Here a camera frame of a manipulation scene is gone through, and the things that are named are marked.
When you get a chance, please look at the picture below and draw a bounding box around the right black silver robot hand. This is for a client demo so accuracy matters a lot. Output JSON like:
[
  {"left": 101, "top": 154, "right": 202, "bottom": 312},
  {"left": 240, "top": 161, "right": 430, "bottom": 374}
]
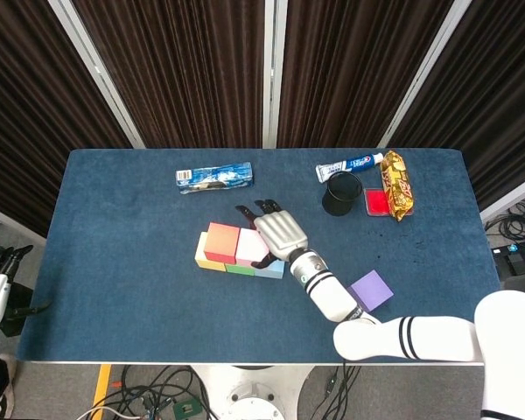
[{"left": 234, "top": 199, "right": 311, "bottom": 269}]

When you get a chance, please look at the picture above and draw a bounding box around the pink foam cube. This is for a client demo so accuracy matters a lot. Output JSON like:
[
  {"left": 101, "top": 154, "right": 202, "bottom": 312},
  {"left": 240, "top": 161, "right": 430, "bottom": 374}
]
[{"left": 234, "top": 227, "right": 271, "bottom": 267}]

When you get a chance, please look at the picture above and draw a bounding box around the light blue foam cube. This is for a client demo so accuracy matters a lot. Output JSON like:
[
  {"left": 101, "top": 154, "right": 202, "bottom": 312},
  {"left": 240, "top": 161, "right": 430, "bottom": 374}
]
[{"left": 253, "top": 257, "right": 286, "bottom": 280}]

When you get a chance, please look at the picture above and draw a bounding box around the red foam cube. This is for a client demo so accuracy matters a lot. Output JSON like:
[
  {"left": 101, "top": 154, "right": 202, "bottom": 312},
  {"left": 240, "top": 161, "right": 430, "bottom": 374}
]
[{"left": 203, "top": 221, "right": 242, "bottom": 263}]

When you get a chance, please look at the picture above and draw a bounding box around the yellow foam cube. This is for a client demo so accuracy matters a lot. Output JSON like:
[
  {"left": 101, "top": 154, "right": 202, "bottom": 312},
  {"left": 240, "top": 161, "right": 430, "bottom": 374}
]
[{"left": 195, "top": 231, "right": 228, "bottom": 272}]

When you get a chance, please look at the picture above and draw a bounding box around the purple foam cube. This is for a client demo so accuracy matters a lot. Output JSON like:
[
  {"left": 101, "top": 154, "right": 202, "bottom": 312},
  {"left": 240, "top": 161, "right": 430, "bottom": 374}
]
[{"left": 347, "top": 269, "right": 395, "bottom": 312}]

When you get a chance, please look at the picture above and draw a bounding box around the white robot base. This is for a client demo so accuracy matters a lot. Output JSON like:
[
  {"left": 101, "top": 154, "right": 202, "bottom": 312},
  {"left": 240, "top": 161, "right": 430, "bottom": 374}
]
[{"left": 192, "top": 365, "right": 312, "bottom": 420}]

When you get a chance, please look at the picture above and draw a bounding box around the green foam cube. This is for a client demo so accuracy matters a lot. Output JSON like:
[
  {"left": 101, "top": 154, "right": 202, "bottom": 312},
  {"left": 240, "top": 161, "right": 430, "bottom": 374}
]
[{"left": 225, "top": 262, "right": 256, "bottom": 277}]

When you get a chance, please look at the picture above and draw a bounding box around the black mesh pen cup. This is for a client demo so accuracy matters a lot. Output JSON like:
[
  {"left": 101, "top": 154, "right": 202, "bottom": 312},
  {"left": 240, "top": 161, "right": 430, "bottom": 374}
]
[{"left": 321, "top": 171, "right": 362, "bottom": 217}]

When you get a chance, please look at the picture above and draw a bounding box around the blue cookie package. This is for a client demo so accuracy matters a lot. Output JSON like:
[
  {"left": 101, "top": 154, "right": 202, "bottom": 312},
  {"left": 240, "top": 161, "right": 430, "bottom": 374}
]
[{"left": 175, "top": 161, "right": 254, "bottom": 195}]

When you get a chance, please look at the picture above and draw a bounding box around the red ink pad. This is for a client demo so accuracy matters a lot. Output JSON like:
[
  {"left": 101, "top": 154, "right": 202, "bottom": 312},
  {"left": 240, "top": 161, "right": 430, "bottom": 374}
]
[{"left": 363, "top": 187, "right": 415, "bottom": 217}]

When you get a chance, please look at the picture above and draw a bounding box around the white blue toothpaste tube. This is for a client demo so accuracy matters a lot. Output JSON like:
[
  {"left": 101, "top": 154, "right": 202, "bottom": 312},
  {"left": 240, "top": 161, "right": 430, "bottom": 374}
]
[{"left": 315, "top": 151, "right": 385, "bottom": 184}]

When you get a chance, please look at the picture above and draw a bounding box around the gold snack package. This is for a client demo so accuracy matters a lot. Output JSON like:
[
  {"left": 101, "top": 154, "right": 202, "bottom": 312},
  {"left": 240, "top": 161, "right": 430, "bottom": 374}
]
[{"left": 378, "top": 150, "right": 417, "bottom": 223}]

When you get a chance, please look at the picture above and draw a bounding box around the yellow floor tape strip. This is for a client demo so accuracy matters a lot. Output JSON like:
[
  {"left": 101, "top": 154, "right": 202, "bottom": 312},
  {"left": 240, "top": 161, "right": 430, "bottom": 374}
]
[{"left": 90, "top": 365, "right": 114, "bottom": 409}]

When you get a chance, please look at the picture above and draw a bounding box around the dark brown pleated curtain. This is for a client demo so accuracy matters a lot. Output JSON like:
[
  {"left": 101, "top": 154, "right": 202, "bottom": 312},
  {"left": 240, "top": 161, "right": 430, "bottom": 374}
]
[
  {"left": 388, "top": 0, "right": 525, "bottom": 211},
  {"left": 72, "top": 0, "right": 266, "bottom": 149},
  {"left": 276, "top": 0, "right": 456, "bottom": 149},
  {"left": 0, "top": 0, "right": 135, "bottom": 237}
]

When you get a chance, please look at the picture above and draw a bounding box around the green circuit board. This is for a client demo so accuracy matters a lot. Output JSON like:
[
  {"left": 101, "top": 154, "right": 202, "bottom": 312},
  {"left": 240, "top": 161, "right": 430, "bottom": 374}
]
[{"left": 172, "top": 398, "right": 201, "bottom": 420}]

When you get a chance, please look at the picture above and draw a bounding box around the black power strip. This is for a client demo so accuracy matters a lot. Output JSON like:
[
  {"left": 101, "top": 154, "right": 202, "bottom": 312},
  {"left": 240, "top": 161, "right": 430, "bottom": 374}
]
[{"left": 492, "top": 238, "right": 525, "bottom": 260}]

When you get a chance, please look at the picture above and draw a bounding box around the black hanging cable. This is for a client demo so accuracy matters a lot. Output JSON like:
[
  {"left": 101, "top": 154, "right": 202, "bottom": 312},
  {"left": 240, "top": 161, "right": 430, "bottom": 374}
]
[{"left": 314, "top": 362, "right": 362, "bottom": 420}]

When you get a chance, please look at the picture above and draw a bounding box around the white partition post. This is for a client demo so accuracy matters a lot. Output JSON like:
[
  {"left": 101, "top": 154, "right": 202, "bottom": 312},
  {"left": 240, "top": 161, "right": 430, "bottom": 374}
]
[
  {"left": 262, "top": 0, "right": 289, "bottom": 149},
  {"left": 377, "top": 0, "right": 473, "bottom": 149},
  {"left": 47, "top": 0, "right": 145, "bottom": 149}
]

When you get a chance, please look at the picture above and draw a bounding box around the black floor cable bundle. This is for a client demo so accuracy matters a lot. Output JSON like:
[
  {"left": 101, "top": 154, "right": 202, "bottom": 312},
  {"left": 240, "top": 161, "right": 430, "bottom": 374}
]
[{"left": 76, "top": 365, "right": 211, "bottom": 420}]

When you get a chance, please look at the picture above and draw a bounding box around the black cable pile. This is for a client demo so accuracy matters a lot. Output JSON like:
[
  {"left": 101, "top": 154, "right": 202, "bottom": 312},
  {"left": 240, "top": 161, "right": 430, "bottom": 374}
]
[{"left": 485, "top": 199, "right": 525, "bottom": 242}]

